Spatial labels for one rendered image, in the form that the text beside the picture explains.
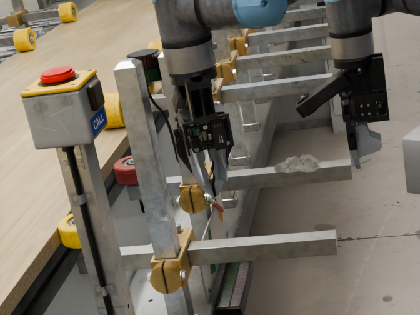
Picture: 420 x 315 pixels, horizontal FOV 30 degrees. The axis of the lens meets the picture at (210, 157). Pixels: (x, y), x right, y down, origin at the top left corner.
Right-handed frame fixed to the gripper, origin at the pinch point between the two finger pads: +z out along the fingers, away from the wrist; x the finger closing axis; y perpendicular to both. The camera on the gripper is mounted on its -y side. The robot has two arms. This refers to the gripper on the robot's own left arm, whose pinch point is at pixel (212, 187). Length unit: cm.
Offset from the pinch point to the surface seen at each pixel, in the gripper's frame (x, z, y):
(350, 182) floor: 84, 94, -193
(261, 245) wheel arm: 5.5, 9.8, 4.8
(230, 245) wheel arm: 0.8, 9.6, 2.6
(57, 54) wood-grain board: -26, 4, -155
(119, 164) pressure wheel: -13.6, 3.1, -29.5
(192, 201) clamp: -2.1, 9.4, -17.9
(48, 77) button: -19.2, -29.1, 28.0
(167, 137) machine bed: 0, 18, -83
